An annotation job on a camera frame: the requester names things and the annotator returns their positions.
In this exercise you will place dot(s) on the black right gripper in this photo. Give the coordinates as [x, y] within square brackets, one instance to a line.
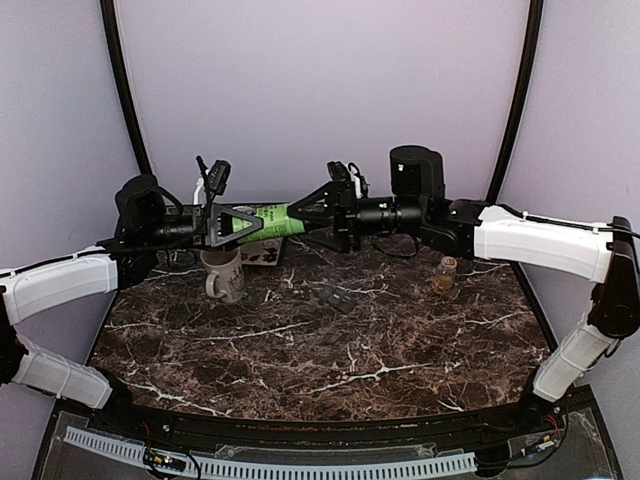
[341, 203]

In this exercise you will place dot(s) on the green pill bottle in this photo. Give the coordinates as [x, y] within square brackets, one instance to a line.
[276, 222]

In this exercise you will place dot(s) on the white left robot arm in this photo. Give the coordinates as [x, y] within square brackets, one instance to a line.
[150, 220]

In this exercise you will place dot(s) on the black corner frame post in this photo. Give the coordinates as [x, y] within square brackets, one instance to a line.
[521, 87]
[114, 41]

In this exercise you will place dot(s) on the grey weekly pill organizer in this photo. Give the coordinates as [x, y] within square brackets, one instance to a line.
[338, 299]

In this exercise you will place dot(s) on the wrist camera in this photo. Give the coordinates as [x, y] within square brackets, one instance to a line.
[212, 181]
[350, 172]

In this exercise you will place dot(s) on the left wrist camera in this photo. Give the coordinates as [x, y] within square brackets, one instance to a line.
[212, 181]

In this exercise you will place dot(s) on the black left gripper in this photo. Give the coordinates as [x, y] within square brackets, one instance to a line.
[221, 226]

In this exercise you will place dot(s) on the black corner frame post left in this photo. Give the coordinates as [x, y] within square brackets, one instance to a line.
[114, 41]

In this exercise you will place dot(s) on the white slotted cable duct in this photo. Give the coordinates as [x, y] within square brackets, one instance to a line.
[244, 463]

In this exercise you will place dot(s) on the square floral ceramic plate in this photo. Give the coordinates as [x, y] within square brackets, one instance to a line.
[261, 253]

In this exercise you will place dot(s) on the black front rail base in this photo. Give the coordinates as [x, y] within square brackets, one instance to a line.
[209, 404]

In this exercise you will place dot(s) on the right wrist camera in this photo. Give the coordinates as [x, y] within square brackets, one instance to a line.
[350, 172]

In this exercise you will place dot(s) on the black corner frame post right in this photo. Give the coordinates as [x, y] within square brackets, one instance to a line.
[521, 87]

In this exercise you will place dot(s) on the beige ceramic mug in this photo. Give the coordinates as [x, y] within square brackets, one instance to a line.
[225, 279]

